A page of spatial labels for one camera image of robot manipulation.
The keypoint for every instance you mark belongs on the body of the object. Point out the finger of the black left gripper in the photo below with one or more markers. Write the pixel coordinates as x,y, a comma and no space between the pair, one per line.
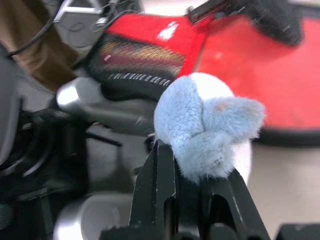
202,11
275,20

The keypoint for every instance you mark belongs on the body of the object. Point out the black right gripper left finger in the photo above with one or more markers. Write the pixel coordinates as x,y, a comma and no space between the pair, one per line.
155,195

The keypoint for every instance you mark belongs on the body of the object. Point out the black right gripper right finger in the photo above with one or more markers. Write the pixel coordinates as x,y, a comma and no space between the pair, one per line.
232,207

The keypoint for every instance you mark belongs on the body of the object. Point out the red black-trimmed paddle case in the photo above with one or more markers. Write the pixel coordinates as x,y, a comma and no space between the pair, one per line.
250,75

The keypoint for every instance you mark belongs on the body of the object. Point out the blue and white plush toy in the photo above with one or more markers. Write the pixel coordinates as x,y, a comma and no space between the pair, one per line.
190,120

